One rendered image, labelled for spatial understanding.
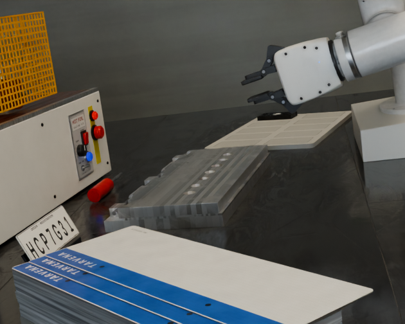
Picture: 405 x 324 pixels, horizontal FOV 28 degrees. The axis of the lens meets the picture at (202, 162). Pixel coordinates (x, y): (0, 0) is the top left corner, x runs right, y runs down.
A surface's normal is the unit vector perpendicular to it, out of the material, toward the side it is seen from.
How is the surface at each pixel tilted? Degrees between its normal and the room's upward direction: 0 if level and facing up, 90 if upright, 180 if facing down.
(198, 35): 90
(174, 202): 0
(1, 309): 0
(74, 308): 90
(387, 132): 90
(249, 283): 0
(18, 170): 90
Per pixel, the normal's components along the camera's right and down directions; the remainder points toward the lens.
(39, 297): -0.78, 0.23
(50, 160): 0.96, -0.07
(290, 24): -0.11, 0.22
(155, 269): -0.13, -0.97
